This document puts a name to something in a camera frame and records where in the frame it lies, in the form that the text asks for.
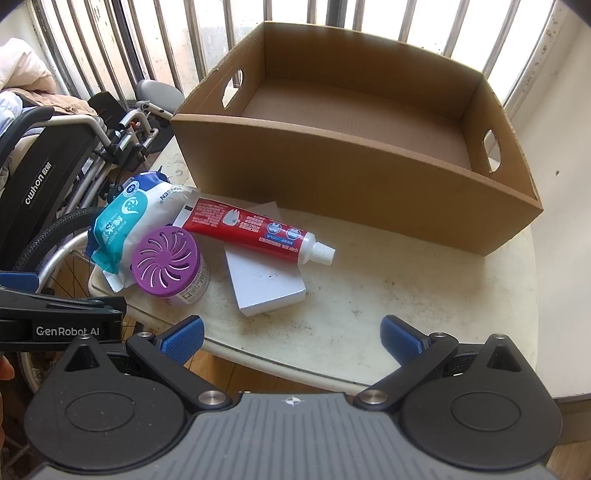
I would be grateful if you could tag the beige clothes pile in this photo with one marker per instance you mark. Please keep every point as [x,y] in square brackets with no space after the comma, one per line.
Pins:
[27,64]

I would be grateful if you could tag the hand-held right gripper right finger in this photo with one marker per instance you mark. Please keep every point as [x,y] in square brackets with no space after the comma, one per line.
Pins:
[399,339]

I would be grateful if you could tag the black wheelchair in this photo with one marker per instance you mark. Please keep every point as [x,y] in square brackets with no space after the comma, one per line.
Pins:
[46,157]

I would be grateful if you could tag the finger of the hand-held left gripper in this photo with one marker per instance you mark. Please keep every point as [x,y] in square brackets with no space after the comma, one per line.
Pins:
[69,304]
[18,282]

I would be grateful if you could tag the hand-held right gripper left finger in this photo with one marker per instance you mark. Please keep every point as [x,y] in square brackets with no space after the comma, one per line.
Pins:
[182,339]

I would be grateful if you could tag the small white box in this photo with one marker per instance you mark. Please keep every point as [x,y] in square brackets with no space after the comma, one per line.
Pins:
[263,281]

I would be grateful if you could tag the purple lid air freshener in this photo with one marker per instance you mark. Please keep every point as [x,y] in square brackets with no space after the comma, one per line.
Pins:
[161,254]

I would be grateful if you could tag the brown cardboard box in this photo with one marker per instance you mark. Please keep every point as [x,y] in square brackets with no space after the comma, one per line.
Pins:
[323,161]

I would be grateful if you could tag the red toothpaste tube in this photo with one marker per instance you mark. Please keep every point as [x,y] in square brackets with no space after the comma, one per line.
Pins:
[240,226]

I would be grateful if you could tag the metal window grille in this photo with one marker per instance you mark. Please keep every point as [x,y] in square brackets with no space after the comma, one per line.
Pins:
[147,41]

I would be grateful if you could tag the blue wet wipes pack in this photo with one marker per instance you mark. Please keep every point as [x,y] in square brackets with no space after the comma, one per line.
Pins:
[124,212]

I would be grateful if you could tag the person's left hand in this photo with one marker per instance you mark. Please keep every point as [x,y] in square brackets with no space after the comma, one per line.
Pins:
[5,369]

